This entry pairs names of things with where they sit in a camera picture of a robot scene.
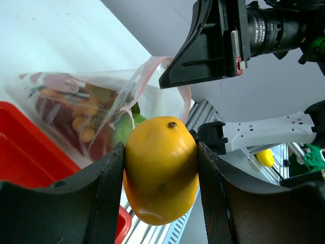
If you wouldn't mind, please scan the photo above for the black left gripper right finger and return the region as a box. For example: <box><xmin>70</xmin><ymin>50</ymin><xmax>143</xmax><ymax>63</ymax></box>
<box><xmin>198</xmin><ymin>143</ymin><xmax>324</xmax><ymax>243</ymax></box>

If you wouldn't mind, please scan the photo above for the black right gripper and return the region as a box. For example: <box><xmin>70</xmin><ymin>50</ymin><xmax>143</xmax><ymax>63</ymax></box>
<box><xmin>159</xmin><ymin>0</ymin><xmax>324</xmax><ymax>88</ymax></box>

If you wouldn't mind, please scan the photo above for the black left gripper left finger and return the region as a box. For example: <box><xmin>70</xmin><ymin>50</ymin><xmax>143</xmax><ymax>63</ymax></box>
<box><xmin>1</xmin><ymin>143</ymin><xmax>124</xmax><ymax>243</ymax></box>

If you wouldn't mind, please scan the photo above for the yellow lemon fruit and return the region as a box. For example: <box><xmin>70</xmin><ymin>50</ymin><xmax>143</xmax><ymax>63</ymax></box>
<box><xmin>123</xmin><ymin>116</ymin><xmax>199</xmax><ymax>226</ymax></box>

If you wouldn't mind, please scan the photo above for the green round fruit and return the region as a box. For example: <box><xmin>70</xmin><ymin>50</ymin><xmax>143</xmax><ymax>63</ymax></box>
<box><xmin>109</xmin><ymin>113</ymin><xmax>146</xmax><ymax>147</ymax></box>

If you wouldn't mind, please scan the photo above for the clear zip top bag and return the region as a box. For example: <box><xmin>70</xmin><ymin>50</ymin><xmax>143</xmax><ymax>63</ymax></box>
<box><xmin>6</xmin><ymin>57</ymin><xmax>191</xmax><ymax>161</ymax></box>

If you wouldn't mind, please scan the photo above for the longan bunch with leaves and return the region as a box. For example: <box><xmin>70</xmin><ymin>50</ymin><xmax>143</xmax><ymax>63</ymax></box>
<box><xmin>72</xmin><ymin>83</ymin><xmax>118</xmax><ymax>143</ymax></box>

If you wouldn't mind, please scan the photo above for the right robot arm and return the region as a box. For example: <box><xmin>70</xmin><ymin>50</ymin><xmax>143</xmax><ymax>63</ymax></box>
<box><xmin>159</xmin><ymin>1</ymin><xmax>324</xmax><ymax>155</ymax></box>

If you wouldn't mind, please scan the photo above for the yellow object in background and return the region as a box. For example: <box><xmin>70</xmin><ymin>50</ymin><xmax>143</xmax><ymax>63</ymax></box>
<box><xmin>255</xmin><ymin>149</ymin><xmax>274</xmax><ymax>167</ymax></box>

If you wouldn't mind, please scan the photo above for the red plastic tray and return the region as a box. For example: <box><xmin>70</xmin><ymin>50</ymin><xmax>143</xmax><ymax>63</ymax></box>
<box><xmin>1</xmin><ymin>101</ymin><xmax>132</xmax><ymax>243</ymax></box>

